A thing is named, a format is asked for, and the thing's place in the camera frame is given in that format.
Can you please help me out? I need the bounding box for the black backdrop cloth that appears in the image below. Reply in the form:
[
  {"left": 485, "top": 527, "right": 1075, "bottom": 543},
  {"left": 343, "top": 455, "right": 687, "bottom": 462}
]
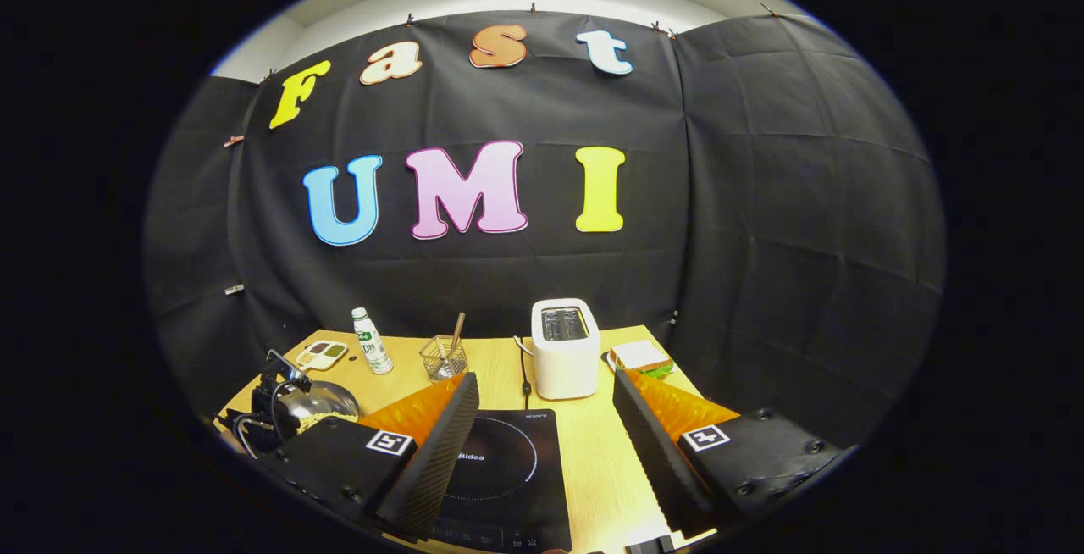
[{"left": 142, "top": 10, "right": 947, "bottom": 453}]

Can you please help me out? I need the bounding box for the row of backdrop clips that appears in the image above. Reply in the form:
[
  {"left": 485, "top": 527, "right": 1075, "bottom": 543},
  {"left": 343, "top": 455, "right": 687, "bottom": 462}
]
[{"left": 224, "top": 2, "right": 776, "bottom": 147}]

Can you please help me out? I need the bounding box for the white divided seasoning dish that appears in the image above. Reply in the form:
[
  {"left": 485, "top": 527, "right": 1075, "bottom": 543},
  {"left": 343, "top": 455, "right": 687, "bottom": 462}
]
[{"left": 295, "top": 339, "right": 350, "bottom": 372}]

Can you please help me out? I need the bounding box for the white plastic bottle green label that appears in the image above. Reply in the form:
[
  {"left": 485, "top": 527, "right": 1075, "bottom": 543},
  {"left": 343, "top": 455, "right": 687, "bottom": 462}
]
[{"left": 351, "top": 307, "right": 395, "bottom": 376}]

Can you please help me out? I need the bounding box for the wire mesh basket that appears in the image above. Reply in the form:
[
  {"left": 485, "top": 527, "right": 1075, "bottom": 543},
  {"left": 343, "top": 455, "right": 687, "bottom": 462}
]
[{"left": 418, "top": 335, "right": 469, "bottom": 383}]

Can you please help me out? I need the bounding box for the black power cable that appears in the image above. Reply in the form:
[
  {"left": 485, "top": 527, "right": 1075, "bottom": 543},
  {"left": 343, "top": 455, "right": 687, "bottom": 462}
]
[{"left": 513, "top": 335, "right": 535, "bottom": 412}]

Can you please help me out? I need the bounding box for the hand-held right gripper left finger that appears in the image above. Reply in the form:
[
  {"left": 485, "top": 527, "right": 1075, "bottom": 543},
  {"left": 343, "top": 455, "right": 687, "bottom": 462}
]
[{"left": 267, "top": 370, "right": 482, "bottom": 542}]

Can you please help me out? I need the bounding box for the black induction cooktop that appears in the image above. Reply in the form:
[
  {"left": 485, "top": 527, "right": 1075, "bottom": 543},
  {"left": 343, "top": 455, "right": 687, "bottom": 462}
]
[{"left": 428, "top": 407, "right": 573, "bottom": 554}]

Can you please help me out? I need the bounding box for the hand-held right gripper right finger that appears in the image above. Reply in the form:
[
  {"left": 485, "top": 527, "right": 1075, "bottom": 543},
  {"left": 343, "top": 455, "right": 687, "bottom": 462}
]
[{"left": 611, "top": 367, "right": 849, "bottom": 542}]

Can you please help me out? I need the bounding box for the stainless steel pot black handle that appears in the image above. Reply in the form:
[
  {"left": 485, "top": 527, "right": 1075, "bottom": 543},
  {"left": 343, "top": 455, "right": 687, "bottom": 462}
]
[{"left": 275, "top": 379, "right": 362, "bottom": 438}]

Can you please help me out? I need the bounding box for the sandwich with lettuce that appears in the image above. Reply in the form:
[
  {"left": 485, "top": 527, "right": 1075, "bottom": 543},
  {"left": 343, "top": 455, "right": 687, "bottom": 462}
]
[{"left": 611, "top": 339, "right": 676, "bottom": 380}]

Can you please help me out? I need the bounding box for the white toaster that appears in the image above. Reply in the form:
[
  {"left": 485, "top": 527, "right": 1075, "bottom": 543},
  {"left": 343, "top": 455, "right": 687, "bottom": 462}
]
[{"left": 531, "top": 297, "right": 602, "bottom": 402}]

